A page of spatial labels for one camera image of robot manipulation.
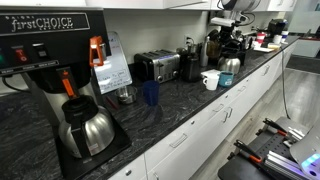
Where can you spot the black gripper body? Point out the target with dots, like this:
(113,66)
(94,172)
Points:
(229,33)

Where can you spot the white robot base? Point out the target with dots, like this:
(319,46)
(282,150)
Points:
(308,150)

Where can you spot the red paper cup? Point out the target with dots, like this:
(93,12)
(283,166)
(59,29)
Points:
(261,37)

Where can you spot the white milk carton box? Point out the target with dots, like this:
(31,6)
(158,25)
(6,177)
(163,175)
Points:
(210,72)

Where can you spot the white paper cup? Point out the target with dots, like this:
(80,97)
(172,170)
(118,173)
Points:
(277,39)

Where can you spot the blue and white cup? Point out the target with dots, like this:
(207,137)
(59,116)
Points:
(285,36)

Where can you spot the dark blue plastic cup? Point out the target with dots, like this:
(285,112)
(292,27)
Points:
(151,93)

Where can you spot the steel water bottle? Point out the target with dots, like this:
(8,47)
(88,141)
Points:
(204,53)

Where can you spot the steel carafe black lid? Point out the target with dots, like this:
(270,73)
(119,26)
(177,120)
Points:
(96,130)
(230,65)

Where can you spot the steel and black grinder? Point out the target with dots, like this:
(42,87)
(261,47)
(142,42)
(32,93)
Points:
(190,49)

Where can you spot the teal mug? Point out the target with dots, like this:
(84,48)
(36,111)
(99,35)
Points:
(226,80)

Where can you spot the white paper napkin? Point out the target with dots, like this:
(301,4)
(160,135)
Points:
(263,50)

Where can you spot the black drip coffee maker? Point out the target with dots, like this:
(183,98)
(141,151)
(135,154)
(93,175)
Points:
(190,68)

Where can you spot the white ceramic mug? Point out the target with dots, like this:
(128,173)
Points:
(211,83)

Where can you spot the yellow sponge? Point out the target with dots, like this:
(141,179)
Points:
(274,46)

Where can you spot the black pod coffee machine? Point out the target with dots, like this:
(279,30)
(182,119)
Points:
(277,27)

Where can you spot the steel two-slot toaster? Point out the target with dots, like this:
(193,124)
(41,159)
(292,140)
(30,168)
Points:
(156,66)

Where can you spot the black orange bar clamp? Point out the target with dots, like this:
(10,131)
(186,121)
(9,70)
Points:
(275,126)
(248,152)

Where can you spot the white lower cabinets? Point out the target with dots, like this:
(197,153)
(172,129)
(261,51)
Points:
(200,140)

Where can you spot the small steel bowl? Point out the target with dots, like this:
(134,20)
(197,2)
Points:
(126,95)

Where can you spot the laminated instruction sheet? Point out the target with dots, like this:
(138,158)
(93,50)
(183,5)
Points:
(115,73)

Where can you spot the orange hot water tap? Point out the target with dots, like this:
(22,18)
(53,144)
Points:
(96,50)

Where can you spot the black robot cart top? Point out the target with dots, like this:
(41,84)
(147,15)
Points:
(240,170)

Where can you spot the black commercial coffee brewer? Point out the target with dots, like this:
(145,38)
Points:
(50,50)

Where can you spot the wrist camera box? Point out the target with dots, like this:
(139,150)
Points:
(222,22)

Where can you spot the white wall outlet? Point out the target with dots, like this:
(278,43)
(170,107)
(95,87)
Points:
(188,39)

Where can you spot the aluminium extrusion rail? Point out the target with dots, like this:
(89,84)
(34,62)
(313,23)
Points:
(296,133)
(283,163)

